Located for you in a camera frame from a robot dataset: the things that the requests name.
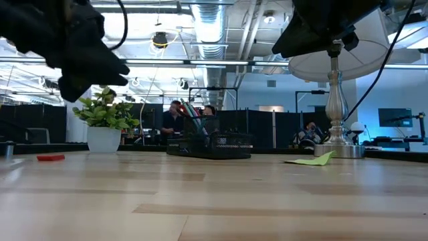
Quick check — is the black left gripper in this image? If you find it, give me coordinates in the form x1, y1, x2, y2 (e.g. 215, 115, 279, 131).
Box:
0, 0, 131, 103

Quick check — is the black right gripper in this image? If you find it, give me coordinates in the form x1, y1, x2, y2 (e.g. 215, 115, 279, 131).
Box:
272, 0, 385, 59

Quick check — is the red eraser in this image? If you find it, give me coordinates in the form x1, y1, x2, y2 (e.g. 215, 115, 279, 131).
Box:
35, 153, 66, 162

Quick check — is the green sticky note pad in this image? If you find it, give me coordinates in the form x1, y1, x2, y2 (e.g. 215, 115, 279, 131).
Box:
283, 150, 337, 167

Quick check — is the black mesh desk organizer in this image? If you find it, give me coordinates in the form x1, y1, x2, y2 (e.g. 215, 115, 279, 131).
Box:
166, 115, 253, 160

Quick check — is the grey office chair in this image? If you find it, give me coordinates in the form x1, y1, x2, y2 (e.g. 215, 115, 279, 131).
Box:
24, 127, 51, 145

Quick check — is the green plant in white pot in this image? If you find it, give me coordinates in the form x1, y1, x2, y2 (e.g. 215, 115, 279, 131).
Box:
72, 86, 140, 155

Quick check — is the long ceiling light bar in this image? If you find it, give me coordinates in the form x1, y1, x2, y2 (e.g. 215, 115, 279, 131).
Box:
0, 57, 290, 67

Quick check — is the black desk monitor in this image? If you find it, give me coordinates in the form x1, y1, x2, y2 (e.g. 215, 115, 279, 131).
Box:
128, 102, 168, 130

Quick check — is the white-shade silver table lamp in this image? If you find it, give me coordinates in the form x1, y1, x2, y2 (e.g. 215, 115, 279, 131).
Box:
288, 8, 392, 159

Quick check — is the black ceiling-hung device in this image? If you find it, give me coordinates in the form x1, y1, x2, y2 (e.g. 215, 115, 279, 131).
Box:
152, 31, 170, 50

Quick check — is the person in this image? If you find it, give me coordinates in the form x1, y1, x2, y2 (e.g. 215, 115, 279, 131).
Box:
201, 104, 218, 118
293, 120, 324, 149
159, 99, 185, 145

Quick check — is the white globe lamp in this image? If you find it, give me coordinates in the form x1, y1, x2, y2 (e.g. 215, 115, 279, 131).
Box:
349, 121, 365, 145

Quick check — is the black background desk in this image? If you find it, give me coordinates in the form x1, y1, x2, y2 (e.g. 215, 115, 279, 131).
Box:
362, 135, 428, 152

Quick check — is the black stand frame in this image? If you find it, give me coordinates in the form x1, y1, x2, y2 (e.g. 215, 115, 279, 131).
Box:
294, 89, 330, 114
188, 86, 239, 111

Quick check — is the black partition wall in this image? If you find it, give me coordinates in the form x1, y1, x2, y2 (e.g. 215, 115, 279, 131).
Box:
213, 107, 327, 150
0, 103, 68, 145

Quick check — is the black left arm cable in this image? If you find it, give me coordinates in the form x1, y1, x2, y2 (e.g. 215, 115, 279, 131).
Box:
108, 0, 129, 52

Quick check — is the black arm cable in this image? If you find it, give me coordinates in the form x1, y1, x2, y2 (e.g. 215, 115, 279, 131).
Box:
108, 0, 129, 52
343, 0, 417, 122

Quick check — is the black aluminium rig frame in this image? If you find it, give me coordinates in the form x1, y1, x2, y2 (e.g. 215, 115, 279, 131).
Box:
0, 142, 428, 164

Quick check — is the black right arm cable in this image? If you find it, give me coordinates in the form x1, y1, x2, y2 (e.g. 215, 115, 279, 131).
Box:
343, 0, 417, 122

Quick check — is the silver ventilation duct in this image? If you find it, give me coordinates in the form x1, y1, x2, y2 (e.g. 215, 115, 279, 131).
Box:
190, 0, 229, 110

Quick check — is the grey metal post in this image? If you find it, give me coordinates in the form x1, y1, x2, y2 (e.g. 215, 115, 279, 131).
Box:
3, 140, 15, 158

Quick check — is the black wall monitor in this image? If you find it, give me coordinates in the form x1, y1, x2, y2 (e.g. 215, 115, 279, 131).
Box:
378, 107, 414, 129

